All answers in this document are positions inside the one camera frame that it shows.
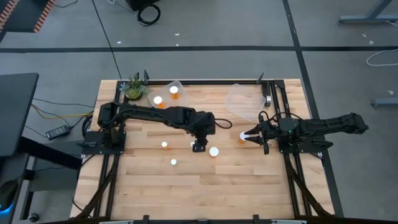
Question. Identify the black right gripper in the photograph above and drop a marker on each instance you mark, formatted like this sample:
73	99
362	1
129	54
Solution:
272	130

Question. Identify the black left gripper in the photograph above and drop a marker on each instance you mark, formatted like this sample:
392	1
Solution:
202	124

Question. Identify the large orange pill bottle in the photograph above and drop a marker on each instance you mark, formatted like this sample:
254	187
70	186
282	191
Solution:
158	100
173	90
241	137
213	152

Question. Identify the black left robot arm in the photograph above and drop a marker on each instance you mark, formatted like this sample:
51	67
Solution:
146	113

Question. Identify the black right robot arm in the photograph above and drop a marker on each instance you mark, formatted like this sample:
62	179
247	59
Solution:
326	124

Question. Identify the clear plastic bin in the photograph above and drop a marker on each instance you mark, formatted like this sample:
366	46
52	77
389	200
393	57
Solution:
178	105
244	102

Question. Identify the small potted green plant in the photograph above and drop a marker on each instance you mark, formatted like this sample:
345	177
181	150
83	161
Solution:
134	90

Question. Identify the grey metal table foot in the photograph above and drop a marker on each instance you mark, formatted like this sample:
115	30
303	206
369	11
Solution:
385	102

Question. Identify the black power adapter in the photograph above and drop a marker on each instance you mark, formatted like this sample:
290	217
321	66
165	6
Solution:
57	132

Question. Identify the black desk foot beam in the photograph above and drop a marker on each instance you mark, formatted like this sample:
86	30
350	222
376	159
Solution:
46	152

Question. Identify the grey metal table base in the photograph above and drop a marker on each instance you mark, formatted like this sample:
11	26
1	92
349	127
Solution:
367	19

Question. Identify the black caster wheel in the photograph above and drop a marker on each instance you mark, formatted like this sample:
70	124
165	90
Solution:
33	217

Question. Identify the dark grey desk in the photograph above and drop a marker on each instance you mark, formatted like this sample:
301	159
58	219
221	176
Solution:
15	109

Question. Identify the black mat orange striped edges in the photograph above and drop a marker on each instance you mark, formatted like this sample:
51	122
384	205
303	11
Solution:
25	15

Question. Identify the black silver frame bracket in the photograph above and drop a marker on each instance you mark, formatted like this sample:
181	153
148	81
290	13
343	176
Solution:
267	93

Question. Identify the black aluminium table frame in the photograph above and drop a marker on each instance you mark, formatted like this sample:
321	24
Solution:
202	82

